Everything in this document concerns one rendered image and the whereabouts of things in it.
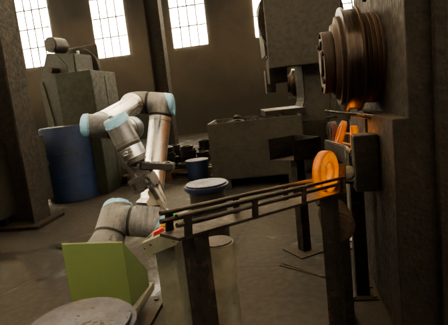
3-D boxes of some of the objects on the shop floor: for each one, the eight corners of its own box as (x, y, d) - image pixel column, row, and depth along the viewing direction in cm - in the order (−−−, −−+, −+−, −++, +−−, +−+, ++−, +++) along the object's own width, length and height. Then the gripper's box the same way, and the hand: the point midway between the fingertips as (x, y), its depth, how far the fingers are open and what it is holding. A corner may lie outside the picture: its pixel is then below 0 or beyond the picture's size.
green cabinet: (75, 196, 500) (54, 74, 478) (100, 183, 568) (83, 76, 546) (111, 194, 492) (92, 68, 470) (133, 181, 560) (117, 71, 538)
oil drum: (109, 190, 518) (98, 120, 505) (87, 202, 460) (74, 124, 447) (67, 192, 528) (55, 125, 515) (39, 205, 470) (25, 129, 457)
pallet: (219, 166, 600) (215, 137, 594) (214, 177, 521) (210, 144, 514) (140, 174, 610) (136, 145, 604) (123, 186, 530) (119, 153, 524)
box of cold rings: (300, 168, 517) (295, 107, 505) (308, 182, 435) (302, 110, 424) (221, 176, 527) (214, 116, 516) (214, 191, 445) (205, 120, 434)
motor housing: (355, 310, 181) (347, 196, 174) (364, 340, 160) (355, 210, 152) (325, 311, 184) (316, 198, 176) (330, 340, 162) (320, 212, 154)
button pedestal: (214, 360, 158) (195, 208, 149) (202, 407, 135) (179, 230, 125) (175, 360, 161) (154, 211, 152) (156, 406, 137) (130, 233, 128)
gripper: (128, 162, 150) (154, 212, 152) (119, 166, 141) (146, 220, 143) (148, 152, 148) (174, 204, 150) (139, 156, 139) (167, 210, 141)
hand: (165, 205), depth 146 cm, fingers closed
